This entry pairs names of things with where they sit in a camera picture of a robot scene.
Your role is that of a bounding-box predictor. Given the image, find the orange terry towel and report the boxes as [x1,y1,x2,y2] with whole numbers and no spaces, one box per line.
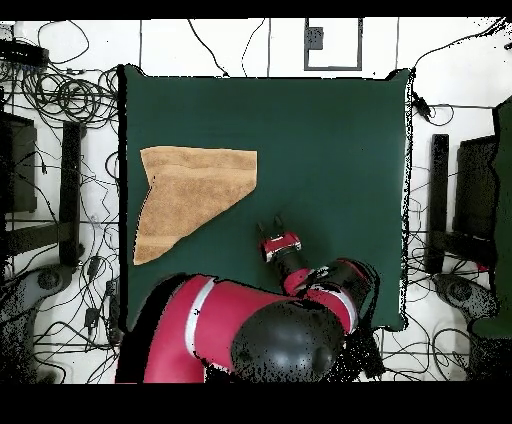
[132,145,259,266]

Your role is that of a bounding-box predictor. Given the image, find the dark green table cloth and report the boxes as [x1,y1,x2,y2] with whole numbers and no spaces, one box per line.
[123,63,413,333]

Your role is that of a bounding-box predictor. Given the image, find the black power brick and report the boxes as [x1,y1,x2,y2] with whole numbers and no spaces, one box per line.
[357,330,387,379]

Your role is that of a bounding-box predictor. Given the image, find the black floor beam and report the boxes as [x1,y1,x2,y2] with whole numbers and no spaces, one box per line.
[58,120,84,268]
[424,133,450,274]

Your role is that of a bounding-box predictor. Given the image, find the black power adapter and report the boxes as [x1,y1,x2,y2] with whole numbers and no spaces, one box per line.
[412,91,434,122]

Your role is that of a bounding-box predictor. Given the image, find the small grey floor box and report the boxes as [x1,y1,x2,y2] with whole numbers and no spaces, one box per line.
[305,26,324,51]

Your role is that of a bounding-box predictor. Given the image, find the black stand foot with caster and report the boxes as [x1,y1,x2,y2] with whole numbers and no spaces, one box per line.
[433,273,500,323]
[0,264,75,323]

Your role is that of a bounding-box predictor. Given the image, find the green covered side table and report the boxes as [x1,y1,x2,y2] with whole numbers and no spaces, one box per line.
[470,95,512,340]

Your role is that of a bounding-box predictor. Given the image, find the black power strip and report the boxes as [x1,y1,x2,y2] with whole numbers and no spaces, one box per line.
[0,38,50,68]

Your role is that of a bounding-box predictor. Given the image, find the thin black cable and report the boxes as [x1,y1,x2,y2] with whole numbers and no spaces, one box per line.
[186,17,230,78]
[240,17,268,78]

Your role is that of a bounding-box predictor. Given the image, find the black frame panel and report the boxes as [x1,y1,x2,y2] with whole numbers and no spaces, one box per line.
[452,135,497,241]
[0,112,38,214]

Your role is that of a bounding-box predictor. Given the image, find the coiled black cables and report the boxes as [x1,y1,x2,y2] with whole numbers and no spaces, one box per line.
[21,66,120,126]

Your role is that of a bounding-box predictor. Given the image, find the long black cable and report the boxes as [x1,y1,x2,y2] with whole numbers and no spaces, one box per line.
[411,17,512,70]

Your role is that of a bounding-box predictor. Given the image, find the looped black cable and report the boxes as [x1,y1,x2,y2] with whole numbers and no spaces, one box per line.
[36,19,91,66]

